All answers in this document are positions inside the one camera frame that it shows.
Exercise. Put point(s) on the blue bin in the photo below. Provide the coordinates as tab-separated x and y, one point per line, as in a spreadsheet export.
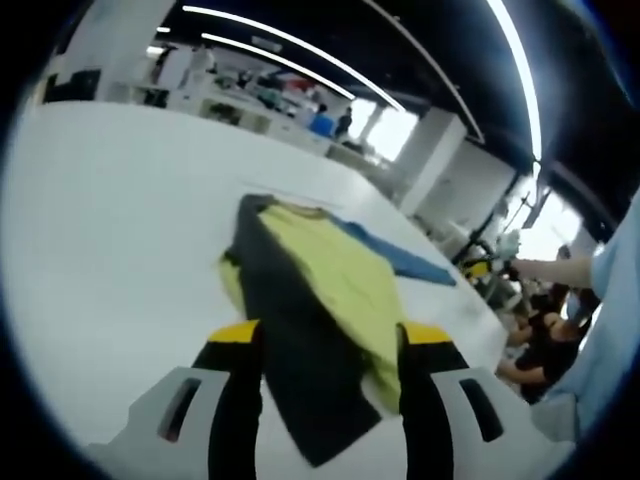
322	124

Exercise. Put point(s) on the yellow blue black garment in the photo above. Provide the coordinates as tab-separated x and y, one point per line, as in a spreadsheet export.
330	280

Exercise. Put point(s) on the long white ceiling light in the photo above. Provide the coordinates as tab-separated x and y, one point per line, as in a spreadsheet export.
525	75

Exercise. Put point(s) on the person in light shirt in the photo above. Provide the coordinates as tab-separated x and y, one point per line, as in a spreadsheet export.
610	320

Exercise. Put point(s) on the wide white column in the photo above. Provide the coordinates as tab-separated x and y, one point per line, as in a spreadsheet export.
125	45

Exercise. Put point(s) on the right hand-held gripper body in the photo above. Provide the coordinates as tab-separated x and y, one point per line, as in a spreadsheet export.
509	246

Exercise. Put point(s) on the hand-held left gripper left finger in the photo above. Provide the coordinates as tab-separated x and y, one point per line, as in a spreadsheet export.
235	400

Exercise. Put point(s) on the narrow white column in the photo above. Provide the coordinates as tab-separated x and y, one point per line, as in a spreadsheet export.
432	160

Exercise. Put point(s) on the white cabinet counter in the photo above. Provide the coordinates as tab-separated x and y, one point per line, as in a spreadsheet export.
250	112

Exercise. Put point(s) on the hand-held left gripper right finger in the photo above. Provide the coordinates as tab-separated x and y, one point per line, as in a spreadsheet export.
425	400

